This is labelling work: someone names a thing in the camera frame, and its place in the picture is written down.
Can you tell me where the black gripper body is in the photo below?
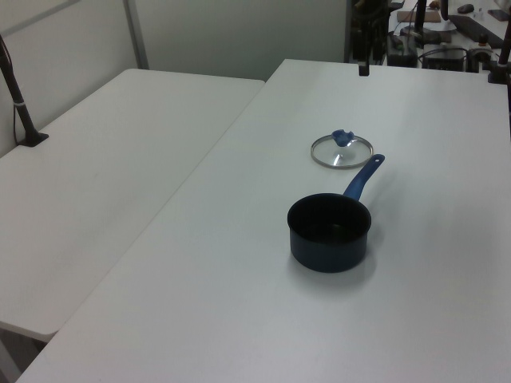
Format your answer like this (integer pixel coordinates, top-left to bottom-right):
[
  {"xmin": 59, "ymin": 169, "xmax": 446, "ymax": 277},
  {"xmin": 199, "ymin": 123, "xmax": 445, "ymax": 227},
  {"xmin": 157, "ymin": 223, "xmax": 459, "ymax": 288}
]
[{"xmin": 352, "ymin": 15, "xmax": 385, "ymax": 61}]

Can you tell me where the glass lid with blue knob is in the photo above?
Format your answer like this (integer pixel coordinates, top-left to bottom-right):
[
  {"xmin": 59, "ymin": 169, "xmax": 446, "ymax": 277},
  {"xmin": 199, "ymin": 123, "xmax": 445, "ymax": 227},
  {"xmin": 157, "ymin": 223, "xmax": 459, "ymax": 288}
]
[{"xmin": 310, "ymin": 128, "xmax": 374, "ymax": 169}]

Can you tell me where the dark blue saucepan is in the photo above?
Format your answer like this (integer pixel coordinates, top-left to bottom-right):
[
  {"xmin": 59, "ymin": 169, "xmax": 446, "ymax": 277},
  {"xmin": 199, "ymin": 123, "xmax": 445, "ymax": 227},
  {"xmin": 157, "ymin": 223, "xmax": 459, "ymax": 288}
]
[{"xmin": 286, "ymin": 153, "xmax": 386, "ymax": 274}]

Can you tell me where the black box with green light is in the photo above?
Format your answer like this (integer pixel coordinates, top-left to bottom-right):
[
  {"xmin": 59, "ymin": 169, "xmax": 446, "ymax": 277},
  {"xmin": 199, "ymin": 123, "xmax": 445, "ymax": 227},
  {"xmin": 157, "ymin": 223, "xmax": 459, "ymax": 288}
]
[{"xmin": 386, "ymin": 34, "xmax": 418, "ymax": 67}]

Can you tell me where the brown board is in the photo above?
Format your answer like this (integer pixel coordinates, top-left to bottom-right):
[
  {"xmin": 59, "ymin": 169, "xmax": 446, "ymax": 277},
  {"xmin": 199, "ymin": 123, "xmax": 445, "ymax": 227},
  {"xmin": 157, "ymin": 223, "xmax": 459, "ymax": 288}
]
[{"xmin": 396, "ymin": 10, "xmax": 442, "ymax": 24}]

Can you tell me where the black stand with round base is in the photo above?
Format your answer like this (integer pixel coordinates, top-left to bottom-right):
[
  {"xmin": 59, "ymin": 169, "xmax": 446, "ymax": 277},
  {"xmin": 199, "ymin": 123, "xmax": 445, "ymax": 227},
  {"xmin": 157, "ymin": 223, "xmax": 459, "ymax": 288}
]
[{"xmin": 400, "ymin": 0, "xmax": 443, "ymax": 45}]

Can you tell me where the black electronics unit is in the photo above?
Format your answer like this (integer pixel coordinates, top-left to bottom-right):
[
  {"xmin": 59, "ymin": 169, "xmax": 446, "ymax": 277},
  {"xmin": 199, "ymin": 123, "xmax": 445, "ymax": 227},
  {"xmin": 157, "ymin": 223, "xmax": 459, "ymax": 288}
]
[{"xmin": 422, "ymin": 47, "xmax": 469, "ymax": 72}]

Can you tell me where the black keyboard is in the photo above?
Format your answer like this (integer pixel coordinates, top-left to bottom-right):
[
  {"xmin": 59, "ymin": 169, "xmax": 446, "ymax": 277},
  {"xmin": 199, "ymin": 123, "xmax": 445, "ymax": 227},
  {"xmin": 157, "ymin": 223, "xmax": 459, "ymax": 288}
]
[{"xmin": 449, "ymin": 14, "xmax": 506, "ymax": 41}]

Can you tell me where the black clamped camera pole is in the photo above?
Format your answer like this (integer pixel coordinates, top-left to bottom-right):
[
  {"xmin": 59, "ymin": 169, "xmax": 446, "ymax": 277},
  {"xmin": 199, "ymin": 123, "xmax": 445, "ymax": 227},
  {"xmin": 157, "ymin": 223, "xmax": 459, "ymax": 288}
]
[{"xmin": 487, "ymin": 23, "xmax": 511, "ymax": 85}]

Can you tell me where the grey metal partition post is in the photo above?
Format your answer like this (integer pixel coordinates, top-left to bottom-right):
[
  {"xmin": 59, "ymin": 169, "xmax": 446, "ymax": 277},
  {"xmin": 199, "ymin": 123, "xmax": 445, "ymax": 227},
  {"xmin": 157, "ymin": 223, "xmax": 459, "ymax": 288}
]
[{"xmin": 122, "ymin": 0, "xmax": 150, "ymax": 70}]

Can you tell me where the black camera pole with base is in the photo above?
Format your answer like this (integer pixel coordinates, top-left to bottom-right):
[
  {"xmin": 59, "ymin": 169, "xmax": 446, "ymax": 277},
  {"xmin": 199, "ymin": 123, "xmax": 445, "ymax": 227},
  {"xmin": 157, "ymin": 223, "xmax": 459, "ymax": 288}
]
[{"xmin": 0, "ymin": 34, "xmax": 50, "ymax": 148}]

